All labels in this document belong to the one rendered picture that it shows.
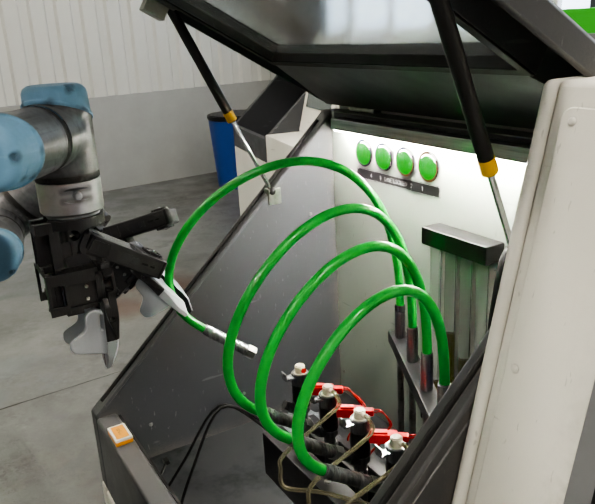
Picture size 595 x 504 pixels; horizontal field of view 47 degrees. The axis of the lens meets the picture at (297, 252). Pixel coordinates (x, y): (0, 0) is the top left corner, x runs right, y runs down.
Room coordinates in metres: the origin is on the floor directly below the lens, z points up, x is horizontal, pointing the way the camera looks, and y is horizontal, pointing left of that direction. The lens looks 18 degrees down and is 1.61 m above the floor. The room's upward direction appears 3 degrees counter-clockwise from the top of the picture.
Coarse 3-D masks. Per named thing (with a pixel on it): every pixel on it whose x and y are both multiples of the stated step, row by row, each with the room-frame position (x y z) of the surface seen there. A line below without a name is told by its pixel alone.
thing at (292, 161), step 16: (288, 160) 1.03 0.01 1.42; (304, 160) 1.04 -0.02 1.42; (320, 160) 1.04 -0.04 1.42; (240, 176) 1.03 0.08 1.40; (256, 176) 1.03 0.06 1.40; (352, 176) 1.04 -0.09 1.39; (224, 192) 1.02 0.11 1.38; (368, 192) 1.05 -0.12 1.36; (208, 208) 1.02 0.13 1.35; (384, 208) 1.05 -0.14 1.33; (192, 224) 1.01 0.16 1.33; (176, 240) 1.01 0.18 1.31; (176, 256) 1.01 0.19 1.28; (400, 272) 1.05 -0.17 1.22; (400, 304) 1.05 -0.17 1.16; (192, 320) 1.01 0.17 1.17
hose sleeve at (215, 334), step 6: (204, 330) 1.01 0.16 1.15; (210, 330) 1.01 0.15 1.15; (216, 330) 1.02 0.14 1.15; (210, 336) 1.01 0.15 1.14; (216, 336) 1.01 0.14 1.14; (222, 336) 1.02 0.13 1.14; (222, 342) 1.02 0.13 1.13; (240, 342) 1.02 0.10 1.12; (234, 348) 1.02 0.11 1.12; (240, 348) 1.02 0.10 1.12; (246, 348) 1.02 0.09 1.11
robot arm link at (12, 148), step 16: (0, 112) 0.71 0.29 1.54; (16, 112) 0.72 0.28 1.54; (32, 112) 0.73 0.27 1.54; (48, 112) 0.76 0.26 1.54; (0, 128) 0.66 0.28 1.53; (16, 128) 0.68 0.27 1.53; (32, 128) 0.70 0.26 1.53; (48, 128) 0.73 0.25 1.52; (64, 128) 0.75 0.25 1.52; (0, 144) 0.66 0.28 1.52; (16, 144) 0.66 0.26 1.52; (32, 144) 0.69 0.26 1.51; (48, 144) 0.71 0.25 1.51; (64, 144) 0.74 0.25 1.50; (0, 160) 0.66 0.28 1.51; (16, 160) 0.66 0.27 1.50; (32, 160) 0.68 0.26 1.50; (48, 160) 0.71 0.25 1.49; (64, 160) 0.75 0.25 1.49; (0, 176) 0.66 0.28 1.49; (16, 176) 0.66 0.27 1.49; (32, 176) 0.69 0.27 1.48
